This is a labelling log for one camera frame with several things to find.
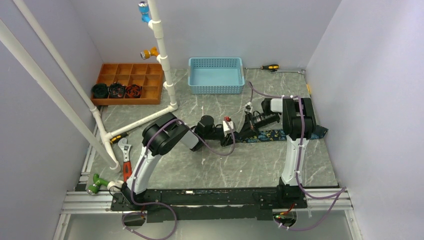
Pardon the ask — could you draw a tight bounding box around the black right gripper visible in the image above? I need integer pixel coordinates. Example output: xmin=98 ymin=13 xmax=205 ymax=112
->
xmin=237 ymin=113 xmax=278 ymax=140

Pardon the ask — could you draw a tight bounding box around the dark blue patterned tie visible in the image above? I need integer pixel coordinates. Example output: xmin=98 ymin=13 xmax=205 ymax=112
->
xmin=240 ymin=125 xmax=329 ymax=143

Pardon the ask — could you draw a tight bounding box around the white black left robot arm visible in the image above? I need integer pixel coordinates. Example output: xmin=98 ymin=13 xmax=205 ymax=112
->
xmin=121 ymin=112 xmax=216 ymax=210

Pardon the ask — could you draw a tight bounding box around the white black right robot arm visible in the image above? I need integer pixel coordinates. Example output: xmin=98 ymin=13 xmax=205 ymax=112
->
xmin=238 ymin=97 xmax=317 ymax=208

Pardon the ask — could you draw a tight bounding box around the light blue plastic basket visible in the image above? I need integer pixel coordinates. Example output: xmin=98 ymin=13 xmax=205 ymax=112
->
xmin=187 ymin=57 xmax=245 ymax=95

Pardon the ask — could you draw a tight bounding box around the orange wooden compartment tray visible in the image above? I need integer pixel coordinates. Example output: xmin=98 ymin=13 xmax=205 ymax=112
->
xmin=90 ymin=63 xmax=164 ymax=106

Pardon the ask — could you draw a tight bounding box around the orange valve nozzle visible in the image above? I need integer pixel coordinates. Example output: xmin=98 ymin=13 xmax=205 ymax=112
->
xmin=140 ymin=46 xmax=159 ymax=60

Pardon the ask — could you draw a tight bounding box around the white vertical PVC pipe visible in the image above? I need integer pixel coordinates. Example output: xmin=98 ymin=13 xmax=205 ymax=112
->
xmin=147 ymin=0 xmax=178 ymax=111

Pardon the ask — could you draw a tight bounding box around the rolled dark green tie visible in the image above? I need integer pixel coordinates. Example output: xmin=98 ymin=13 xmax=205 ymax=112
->
xmin=91 ymin=83 xmax=109 ymax=99

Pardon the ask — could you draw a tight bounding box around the green valve nozzle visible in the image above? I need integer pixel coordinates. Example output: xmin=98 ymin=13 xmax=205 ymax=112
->
xmin=86 ymin=173 xmax=110 ymax=195

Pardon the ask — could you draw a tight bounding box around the blue valve nozzle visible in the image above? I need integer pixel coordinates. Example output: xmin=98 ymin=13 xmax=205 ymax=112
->
xmin=138 ymin=1 xmax=151 ymax=23

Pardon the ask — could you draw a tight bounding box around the white diagonal PVC pipe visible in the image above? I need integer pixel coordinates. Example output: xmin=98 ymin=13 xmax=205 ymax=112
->
xmin=0 ymin=0 xmax=121 ymax=172

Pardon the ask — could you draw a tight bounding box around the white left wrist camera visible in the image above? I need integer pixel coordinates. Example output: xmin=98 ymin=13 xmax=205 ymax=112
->
xmin=222 ymin=116 xmax=235 ymax=135

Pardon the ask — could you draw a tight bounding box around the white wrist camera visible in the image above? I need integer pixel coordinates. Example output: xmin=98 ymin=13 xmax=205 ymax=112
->
xmin=244 ymin=101 xmax=253 ymax=114
xmin=222 ymin=116 xmax=235 ymax=135

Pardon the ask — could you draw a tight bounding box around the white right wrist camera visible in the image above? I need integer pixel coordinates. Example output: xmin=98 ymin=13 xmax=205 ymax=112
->
xmin=244 ymin=101 xmax=253 ymax=114

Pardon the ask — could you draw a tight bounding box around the yellow black screwdriver at wall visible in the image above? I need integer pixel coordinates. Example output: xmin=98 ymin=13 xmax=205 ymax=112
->
xmin=261 ymin=64 xmax=280 ymax=71

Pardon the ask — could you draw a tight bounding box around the silver spanner at wall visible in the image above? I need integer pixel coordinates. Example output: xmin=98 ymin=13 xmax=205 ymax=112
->
xmin=269 ymin=69 xmax=306 ymax=74

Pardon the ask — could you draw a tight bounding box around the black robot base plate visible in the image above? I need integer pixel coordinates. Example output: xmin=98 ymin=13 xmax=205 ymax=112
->
xmin=110 ymin=185 xmax=308 ymax=223

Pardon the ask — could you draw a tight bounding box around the red handled adjustable wrench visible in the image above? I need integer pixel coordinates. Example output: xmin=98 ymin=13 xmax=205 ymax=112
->
xmin=118 ymin=137 xmax=132 ymax=182

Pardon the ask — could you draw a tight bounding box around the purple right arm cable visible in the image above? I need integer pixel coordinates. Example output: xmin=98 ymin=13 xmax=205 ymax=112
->
xmin=247 ymin=81 xmax=347 ymax=232

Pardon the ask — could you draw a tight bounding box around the aluminium rail frame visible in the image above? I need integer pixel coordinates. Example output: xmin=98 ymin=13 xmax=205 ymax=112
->
xmin=54 ymin=139 xmax=361 ymax=240

